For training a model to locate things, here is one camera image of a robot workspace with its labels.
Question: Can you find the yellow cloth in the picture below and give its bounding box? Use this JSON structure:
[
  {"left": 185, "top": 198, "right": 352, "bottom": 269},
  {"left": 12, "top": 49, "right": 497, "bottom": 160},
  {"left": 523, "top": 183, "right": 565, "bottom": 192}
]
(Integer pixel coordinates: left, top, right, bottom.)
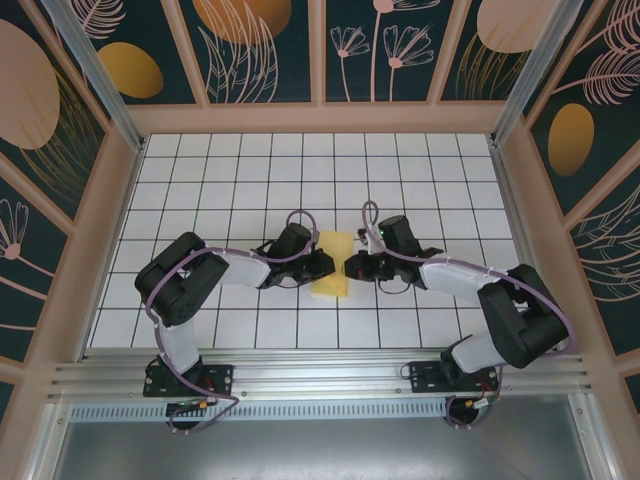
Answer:
[{"left": 309, "top": 229, "right": 354, "bottom": 301}]

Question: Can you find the grey metal bottom panel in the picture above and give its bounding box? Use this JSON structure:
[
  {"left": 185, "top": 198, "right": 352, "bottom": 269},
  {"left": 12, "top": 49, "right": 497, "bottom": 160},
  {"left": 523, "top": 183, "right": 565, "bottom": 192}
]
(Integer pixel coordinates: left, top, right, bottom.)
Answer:
[{"left": 47, "top": 419, "right": 601, "bottom": 480}]

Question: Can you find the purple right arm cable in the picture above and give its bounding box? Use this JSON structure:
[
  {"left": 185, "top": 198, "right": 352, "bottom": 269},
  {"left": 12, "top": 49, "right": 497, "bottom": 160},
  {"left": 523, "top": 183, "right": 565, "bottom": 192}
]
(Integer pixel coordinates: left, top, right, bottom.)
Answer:
[{"left": 361, "top": 200, "right": 577, "bottom": 434}]

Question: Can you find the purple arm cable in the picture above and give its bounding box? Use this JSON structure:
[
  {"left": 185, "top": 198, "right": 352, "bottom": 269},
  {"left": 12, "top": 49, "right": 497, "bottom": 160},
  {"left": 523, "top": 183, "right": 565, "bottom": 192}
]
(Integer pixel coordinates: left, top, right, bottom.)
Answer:
[
  {"left": 144, "top": 208, "right": 321, "bottom": 435},
  {"left": 361, "top": 200, "right": 577, "bottom": 434}
]

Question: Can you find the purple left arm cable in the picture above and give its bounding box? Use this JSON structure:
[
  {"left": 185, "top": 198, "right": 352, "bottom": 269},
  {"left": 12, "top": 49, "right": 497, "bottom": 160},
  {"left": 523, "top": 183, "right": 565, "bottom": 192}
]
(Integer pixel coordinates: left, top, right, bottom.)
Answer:
[{"left": 144, "top": 208, "right": 321, "bottom": 435}]

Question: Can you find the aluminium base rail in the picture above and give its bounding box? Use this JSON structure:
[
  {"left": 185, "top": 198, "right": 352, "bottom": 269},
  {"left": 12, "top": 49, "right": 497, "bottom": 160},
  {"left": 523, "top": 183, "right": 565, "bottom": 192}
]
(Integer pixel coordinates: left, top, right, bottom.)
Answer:
[{"left": 47, "top": 347, "right": 594, "bottom": 402}]

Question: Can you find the aluminium side rail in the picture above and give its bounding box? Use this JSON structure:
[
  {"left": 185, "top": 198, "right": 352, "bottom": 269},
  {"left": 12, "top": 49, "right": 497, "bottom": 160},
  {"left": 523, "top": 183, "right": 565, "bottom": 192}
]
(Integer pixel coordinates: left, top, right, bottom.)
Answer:
[{"left": 492, "top": 142, "right": 561, "bottom": 354}]

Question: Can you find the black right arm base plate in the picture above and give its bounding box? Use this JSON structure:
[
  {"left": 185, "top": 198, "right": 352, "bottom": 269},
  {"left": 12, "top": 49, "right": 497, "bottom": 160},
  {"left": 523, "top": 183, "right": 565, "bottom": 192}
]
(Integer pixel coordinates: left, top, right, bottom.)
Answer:
[{"left": 407, "top": 359, "right": 501, "bottom": 395}]

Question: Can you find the slotted grey cable duct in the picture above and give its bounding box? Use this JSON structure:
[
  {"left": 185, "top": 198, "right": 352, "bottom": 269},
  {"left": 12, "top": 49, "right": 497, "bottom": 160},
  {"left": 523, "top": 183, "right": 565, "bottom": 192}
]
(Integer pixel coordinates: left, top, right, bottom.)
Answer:
[{"left": 69, "top": 402, "right": 451, "bottom": 422}]

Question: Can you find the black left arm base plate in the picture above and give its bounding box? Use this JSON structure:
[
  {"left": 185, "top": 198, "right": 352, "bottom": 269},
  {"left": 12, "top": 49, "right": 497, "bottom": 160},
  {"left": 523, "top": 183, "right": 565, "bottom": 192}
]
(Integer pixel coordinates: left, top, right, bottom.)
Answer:
[{"left": 143, "top": 363, "right": 236, "bottom": 399}]

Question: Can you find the aluminium corner post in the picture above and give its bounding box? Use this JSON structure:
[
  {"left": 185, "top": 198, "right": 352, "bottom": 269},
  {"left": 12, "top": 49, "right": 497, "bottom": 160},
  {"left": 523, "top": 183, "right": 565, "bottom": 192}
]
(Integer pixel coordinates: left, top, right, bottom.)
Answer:
[
  {"left": 39, "top": 0, "right": 146, "bottom": 154},
  {"left": 489, "top": 0, "right": 574, "bottom": 146}
]

